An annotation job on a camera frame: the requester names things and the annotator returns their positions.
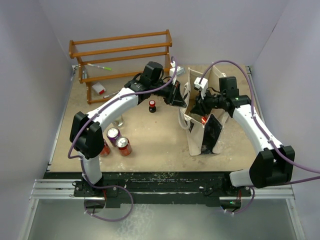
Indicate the cream canvas tote bag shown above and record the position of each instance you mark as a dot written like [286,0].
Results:
[201,139]

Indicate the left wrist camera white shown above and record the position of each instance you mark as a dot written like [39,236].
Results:
[180,70]

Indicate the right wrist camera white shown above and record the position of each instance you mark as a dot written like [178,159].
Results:
[201,84]

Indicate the purple soda can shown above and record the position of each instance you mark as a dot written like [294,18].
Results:
[113,134]

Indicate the clear bottle green cap left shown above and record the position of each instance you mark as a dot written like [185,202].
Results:
[118,122]

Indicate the green capped marker pen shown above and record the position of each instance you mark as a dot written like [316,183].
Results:
[100,67]

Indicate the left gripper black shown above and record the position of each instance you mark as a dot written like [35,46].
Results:
[174,97]

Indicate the white red eraser box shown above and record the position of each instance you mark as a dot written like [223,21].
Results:
[98,88]

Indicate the red can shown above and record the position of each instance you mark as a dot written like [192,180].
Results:
[124,146]
[204,120]
[106,150]

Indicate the purple capped marker pen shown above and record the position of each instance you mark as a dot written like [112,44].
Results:
[110,95]

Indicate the wooden shelf rack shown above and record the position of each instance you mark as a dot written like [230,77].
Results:
[126,55]

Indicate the grey metal clips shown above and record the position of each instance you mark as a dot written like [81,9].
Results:
[84,74]

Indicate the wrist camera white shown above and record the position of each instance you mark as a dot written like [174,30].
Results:
[201,84]
[180,70]

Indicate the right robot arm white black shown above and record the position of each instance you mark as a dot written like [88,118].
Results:
[269,167]

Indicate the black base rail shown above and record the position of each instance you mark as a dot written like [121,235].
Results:
[160,188]

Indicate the red black stamp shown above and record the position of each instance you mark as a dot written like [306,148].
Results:
[152,106]

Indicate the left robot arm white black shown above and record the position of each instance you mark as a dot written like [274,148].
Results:
[86,135]

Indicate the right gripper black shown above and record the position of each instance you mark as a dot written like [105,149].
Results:
[199,107]

